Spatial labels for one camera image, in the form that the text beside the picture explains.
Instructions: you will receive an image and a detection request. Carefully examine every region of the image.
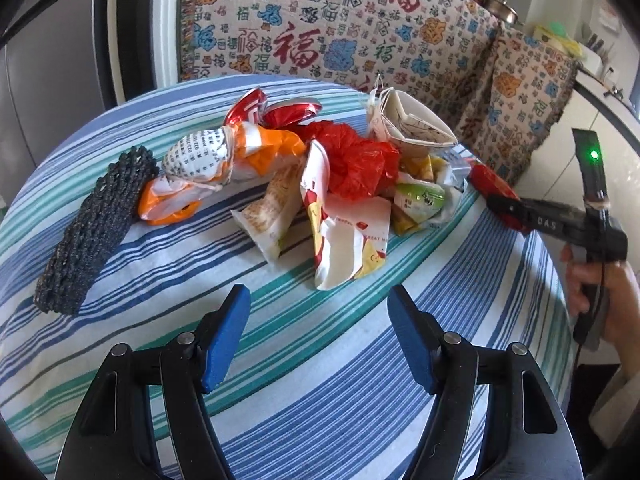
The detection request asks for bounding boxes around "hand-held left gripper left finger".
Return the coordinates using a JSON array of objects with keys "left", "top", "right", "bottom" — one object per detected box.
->
[{"left": 55, "top": 284, "right": 251, "bottom": 480}]

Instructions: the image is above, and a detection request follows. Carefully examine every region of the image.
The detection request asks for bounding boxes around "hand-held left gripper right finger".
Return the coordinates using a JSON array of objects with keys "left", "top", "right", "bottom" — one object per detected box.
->
[{"left": 387, "top": 284, "right": 586, "bottom": 480}]

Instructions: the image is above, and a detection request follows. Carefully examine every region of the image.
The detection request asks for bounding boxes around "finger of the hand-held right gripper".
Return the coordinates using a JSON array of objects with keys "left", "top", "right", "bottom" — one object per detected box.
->
[{"left": 487, "top": 194, "right": 532, "bottom": 223}]

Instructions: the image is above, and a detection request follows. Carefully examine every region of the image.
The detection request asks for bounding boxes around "red snack wrapper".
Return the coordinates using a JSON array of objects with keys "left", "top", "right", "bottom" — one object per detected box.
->
[{"left": 467, "top": 162, "right": 533, "bottom": 235}]

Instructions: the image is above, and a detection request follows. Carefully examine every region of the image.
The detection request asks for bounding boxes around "floral paper box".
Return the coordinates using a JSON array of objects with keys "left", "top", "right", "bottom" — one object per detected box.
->
[{"left": 367, "top": 75, "right": 458, "bottom": 161}]

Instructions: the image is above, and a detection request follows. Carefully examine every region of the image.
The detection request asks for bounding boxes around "person's right forearm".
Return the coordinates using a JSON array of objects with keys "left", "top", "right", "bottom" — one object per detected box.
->
[{"left": 589, "top": 340, "right": 640, "bottom": 461}]

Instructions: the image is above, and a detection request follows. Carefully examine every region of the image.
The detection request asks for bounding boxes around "person's right hand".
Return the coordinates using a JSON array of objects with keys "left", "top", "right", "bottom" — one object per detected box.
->
[{"left": 560, "top": 245, "right": 640, "bottom": 356}]

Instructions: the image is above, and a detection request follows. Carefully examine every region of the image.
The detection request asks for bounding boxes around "green and white packet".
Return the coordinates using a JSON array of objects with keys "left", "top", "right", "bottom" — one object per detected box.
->
[{"left": 392, "top": 180, "right": 448, "bottom": 236}]

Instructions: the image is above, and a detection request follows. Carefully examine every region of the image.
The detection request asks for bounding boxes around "yellow packet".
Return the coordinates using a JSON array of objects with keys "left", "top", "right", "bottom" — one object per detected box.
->
[{"left": 400, "top": 152, "right": 446, "bottom": 183}]

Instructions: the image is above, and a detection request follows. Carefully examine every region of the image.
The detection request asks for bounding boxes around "striped tablecloth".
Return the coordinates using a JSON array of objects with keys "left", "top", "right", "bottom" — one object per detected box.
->
[{"left": 0, "top": 74, "right": 576, "bottom": 480}]

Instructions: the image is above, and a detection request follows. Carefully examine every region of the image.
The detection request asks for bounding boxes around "printed fringed blanket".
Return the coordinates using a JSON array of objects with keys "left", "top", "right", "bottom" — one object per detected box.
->
[{"left": 457, "top": 25, "right": 581, "bottom": 191}]

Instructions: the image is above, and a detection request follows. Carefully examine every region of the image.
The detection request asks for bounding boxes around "white red yellow paper bag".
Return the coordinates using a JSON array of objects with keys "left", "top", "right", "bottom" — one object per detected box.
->
[{"left": 299, "top": 140, "right": 393, "bottom": 292}]

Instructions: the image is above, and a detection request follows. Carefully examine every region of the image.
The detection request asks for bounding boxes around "beige printed paper wrapper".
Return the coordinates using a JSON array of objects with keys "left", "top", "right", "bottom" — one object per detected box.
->
[{"left": 231, "top": 162, "right": 306, "bottom": 263}]

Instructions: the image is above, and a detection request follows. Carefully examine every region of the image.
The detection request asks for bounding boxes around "red plastic bag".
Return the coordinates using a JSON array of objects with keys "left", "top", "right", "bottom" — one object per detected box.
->
[{"left": 295, "top": 121, "right": 403, "bottom": 201}]

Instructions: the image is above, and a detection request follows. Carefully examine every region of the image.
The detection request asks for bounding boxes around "black foam net sleeve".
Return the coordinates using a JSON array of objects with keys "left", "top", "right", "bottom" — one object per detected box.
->
[{"left": 32, "top": 145, "right": 161, "bottom": 317}]

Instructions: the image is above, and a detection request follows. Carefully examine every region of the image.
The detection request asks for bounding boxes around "yellow green cloth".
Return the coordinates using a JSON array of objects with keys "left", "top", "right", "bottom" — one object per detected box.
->
[{"left": 530, "top": 20, "right": 583, "bottom": 58}]

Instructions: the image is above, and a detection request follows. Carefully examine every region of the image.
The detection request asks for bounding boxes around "crumpled white printed paper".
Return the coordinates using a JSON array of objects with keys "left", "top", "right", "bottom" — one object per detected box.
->
[{"left": 162, "top": 127, "right": 236, "bottom": 191}]

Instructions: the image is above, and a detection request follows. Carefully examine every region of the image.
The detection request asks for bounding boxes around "orange and white plastic bag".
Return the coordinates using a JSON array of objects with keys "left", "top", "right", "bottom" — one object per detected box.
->
[{"left": 137, "top": 122, "right": 306, "bottom": 226}]

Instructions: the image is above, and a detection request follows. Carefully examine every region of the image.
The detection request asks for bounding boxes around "metal pot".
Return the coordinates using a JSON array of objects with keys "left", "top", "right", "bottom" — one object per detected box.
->
[{"left": 467, "top": 0, "right": 519, "bottom": 27}]

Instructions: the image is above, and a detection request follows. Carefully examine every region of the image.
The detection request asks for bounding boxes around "crushed red can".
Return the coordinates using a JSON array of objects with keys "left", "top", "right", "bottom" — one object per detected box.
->
[{"left": 223, "top": 87, "right": 326, "bottom": 131}]

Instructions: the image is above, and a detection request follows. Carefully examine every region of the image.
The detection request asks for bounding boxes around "sofa with patterned cover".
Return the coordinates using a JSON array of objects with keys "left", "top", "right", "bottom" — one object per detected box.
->
[{"left": 177, "top": 0, "right": 503, "bottom": 126}]

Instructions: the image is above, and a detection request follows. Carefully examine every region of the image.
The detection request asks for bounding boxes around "grey refrigerator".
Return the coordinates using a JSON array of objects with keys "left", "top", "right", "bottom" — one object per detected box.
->
[{"left": 0, "top": 0, "right": 161, "bottom": 201}]

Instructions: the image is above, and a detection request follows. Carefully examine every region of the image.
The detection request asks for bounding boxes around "white door frame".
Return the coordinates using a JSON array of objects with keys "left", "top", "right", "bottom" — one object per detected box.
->
[{"left": 152, "top": 0, "right": 185, "bottom": 98}]

